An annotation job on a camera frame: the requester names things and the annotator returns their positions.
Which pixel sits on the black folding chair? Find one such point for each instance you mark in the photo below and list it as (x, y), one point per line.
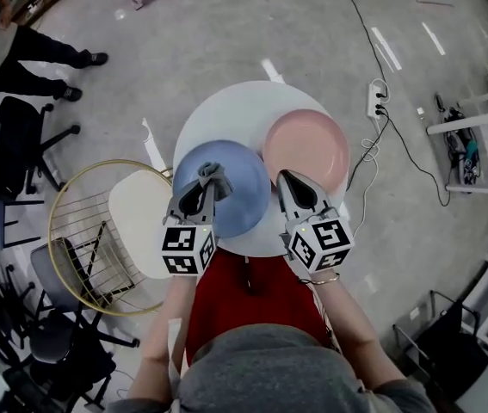
(454, 351)

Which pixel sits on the grey office chair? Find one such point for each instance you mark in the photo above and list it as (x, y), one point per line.
(54, 282)

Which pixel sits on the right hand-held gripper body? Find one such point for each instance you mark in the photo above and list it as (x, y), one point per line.
(329, 237)

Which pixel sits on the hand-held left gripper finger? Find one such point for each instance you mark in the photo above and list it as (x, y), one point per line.
(177, 202)
(209, 205)

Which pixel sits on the person's right forearm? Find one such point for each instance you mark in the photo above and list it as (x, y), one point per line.
(347, 321)

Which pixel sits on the person's left forearm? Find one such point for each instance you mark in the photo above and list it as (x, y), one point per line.
(170, 316)

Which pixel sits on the white power strip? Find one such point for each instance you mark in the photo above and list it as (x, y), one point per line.
(374, 99)

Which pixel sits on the grey cloth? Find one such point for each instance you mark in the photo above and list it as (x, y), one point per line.
(222, 183)

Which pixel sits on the blue plate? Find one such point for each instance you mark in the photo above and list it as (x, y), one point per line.
(243, 187)

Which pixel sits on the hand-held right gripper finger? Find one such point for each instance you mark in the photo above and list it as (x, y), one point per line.
(319, 194)
(286, 200)

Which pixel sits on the pink plate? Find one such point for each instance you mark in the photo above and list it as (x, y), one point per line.
(308, 149)

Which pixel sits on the person's red skirt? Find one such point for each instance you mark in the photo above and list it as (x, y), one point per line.
(269, 303)

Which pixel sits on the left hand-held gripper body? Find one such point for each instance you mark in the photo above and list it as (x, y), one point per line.
(179, 248)

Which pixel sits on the person's grey shirt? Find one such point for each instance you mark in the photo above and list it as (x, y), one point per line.
(269, 372)

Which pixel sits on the black office chair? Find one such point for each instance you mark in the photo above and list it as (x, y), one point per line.
(11, 131)

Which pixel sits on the pile of tools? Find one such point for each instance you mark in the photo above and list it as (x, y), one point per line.
(467, 149)

